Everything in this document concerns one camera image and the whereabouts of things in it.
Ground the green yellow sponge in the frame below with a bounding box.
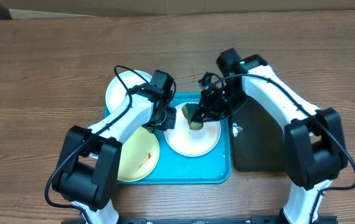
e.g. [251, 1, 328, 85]
[181, 103, 204, 131]

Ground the yellow plate with ketchup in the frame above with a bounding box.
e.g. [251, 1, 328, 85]
[117, 127, 160, 182]

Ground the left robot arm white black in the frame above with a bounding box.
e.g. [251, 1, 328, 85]
[44, 91, 176, 223]

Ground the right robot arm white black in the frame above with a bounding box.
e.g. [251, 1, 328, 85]
[184, 49, 348, 223]

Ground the black water tray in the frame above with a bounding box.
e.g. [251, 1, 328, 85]
[229, 97, 285, 172]

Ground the teal plastic tray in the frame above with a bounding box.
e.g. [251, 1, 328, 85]
[103, 92, 232, 185]

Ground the white plate with ketchup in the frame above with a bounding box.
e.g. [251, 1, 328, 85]
[105, 71, 144, 117]

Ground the cardboard panel at back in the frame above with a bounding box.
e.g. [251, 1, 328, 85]
[1, 0, 355, 16]

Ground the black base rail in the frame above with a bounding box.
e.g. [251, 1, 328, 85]
[60, 215, 339, 224]

